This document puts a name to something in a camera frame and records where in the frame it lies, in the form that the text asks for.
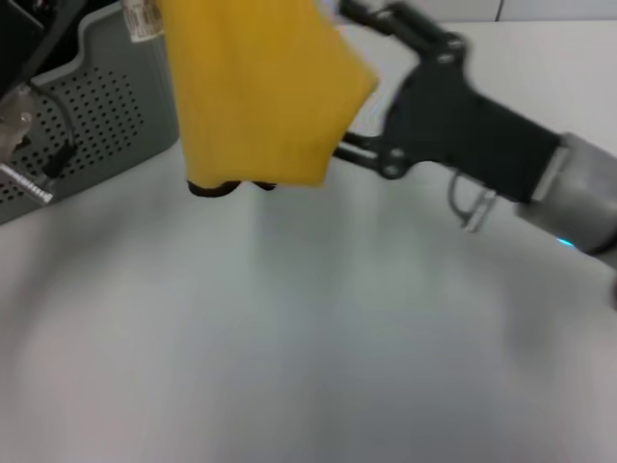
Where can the yellow towel with black hem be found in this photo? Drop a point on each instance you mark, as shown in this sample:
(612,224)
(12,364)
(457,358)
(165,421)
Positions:
(250,96)

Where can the grey perforated storage box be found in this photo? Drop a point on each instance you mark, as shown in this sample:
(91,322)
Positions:
(120,120)

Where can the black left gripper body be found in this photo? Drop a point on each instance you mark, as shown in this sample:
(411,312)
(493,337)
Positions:
(17,38)

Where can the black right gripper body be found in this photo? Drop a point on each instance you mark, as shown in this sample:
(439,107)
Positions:
(463,125)

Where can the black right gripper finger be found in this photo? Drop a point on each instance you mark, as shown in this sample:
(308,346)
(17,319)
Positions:
(400,21)
(381,159)

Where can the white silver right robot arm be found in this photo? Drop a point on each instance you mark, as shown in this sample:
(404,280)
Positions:
(578,193)

